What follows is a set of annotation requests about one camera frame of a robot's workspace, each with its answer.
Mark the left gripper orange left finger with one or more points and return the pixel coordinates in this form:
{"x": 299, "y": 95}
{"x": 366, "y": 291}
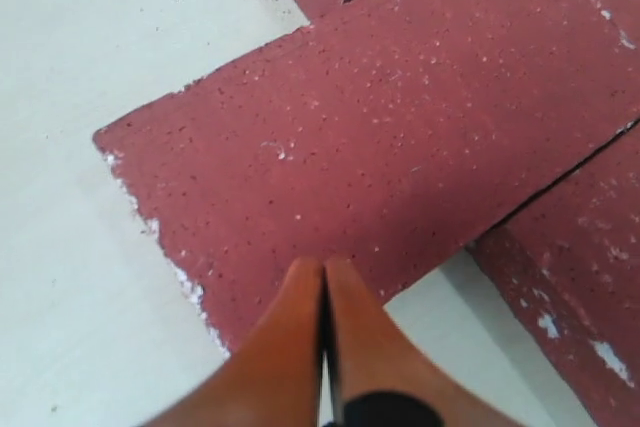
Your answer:
{"x": 274, "y": 378}

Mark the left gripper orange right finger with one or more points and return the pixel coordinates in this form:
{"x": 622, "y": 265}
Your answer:
{"x": 378, "y": 377}

